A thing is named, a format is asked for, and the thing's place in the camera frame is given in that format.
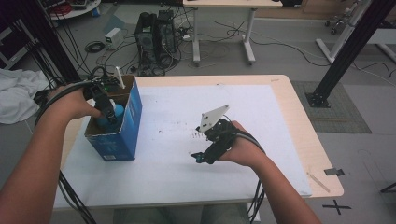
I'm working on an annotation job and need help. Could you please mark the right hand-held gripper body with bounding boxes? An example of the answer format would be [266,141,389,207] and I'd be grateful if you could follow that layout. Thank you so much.
[195,104,238,151]

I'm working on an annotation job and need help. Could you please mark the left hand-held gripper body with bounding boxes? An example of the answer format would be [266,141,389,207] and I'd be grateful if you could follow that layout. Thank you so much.
[82,65,126,101]

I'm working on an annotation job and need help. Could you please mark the blue and white bottle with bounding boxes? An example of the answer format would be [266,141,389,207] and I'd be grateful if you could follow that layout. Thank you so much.
[95,102,126,133]

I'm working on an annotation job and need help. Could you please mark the blue cardboard box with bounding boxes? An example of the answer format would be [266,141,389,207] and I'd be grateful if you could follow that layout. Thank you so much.
[83,74,144,162]

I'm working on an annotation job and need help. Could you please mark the person's left hand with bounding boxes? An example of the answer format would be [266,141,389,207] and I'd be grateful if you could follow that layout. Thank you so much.
[46,83,103,123]

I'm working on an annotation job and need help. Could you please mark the person's right hand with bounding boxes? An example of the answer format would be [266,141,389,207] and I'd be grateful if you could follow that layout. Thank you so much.
[219,120,266,168]

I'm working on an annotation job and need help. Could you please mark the white paper sheet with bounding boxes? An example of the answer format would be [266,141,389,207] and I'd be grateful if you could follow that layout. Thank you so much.
[53,84,313,210]

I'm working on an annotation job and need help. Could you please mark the small white box device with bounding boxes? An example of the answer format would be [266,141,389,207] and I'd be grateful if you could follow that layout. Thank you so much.
[104,27,124,50]

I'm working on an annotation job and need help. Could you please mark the black computer tower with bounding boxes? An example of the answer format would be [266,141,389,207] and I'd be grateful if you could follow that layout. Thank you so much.
[134,11,159,77]
[157,9,179,62]

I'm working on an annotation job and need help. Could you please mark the white table leg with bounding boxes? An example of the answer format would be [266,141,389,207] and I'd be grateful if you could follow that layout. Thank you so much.
[247,203,262,223]

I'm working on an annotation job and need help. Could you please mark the round white table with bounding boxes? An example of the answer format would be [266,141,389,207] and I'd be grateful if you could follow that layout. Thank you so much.
[46,0,102,21]

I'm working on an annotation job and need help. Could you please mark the white cloth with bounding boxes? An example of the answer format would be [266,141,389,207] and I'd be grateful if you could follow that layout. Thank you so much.
[0,68,50,125]

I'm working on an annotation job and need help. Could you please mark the white power strip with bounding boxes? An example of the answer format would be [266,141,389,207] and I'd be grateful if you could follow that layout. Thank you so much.
[178,27,192,42]

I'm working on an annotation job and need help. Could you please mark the thin pale stick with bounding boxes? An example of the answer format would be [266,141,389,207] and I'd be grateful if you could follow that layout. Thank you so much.
[306,172,332,194]

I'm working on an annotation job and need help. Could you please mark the wooden desk with white legs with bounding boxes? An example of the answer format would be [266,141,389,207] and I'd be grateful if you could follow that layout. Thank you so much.
[182,0,284,67]

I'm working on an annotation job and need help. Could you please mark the grey tape piece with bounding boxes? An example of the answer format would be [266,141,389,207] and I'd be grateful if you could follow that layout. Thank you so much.
[323,167,346,177]

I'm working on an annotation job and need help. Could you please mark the grey floor mat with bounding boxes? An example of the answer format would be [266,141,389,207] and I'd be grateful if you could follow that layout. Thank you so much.
[290,79,373,134]

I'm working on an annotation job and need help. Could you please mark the black tape cross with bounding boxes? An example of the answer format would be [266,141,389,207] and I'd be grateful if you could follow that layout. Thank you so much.
[321,199,353,217]

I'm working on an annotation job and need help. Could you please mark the white metal stand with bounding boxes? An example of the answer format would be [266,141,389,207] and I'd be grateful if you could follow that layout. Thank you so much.
[316,0,373,64]

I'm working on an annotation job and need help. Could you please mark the black stand leg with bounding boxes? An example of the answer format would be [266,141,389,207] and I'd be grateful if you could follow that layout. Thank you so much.
[380,182,396,194]

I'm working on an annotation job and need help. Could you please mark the left gripper black cable bundle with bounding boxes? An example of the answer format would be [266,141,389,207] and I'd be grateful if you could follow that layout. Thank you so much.
[33,64,110,224]

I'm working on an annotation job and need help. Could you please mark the gripper black cable bundle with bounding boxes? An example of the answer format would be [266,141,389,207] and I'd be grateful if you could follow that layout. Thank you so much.
[33,64,110,224]
[222,129,266,224]

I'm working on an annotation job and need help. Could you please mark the coiled black cable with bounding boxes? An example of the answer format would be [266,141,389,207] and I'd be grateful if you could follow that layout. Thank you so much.
[84,40,106,54]

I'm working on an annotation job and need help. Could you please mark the right gripper black cable bundle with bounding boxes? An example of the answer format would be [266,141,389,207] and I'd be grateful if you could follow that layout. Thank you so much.
[222,129,266,224]

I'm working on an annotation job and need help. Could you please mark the black metal frame post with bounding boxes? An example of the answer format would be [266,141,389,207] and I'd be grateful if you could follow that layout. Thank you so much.
[305,0,396,109]
[17,0,83,87]

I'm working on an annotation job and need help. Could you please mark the long black floor cable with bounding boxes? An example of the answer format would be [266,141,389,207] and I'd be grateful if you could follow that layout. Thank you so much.
[214,20,331,68]

